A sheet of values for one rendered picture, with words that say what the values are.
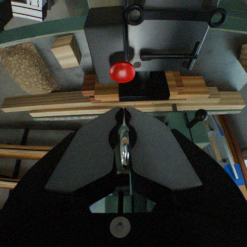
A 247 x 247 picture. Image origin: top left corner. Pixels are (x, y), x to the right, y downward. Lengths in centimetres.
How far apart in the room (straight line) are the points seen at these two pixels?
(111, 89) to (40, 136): 280
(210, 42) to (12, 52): 38
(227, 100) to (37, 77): 47
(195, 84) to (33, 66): 35
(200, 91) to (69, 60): 28
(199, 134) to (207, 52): 17
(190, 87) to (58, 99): 32
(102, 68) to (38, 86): 21
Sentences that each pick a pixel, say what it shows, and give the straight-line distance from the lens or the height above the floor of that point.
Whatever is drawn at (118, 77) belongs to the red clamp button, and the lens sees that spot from 17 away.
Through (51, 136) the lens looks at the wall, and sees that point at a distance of 295.
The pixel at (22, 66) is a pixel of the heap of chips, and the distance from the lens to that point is 33.
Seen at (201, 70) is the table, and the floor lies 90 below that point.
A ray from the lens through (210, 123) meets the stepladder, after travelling 123.
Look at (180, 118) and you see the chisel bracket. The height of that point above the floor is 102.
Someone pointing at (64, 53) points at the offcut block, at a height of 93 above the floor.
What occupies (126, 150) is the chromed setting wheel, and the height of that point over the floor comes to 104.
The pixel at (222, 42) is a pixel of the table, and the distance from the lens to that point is 34.
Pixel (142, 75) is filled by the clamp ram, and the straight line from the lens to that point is 25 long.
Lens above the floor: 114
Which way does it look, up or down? 27 degrees down
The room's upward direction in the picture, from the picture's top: 179 degrees clockwise
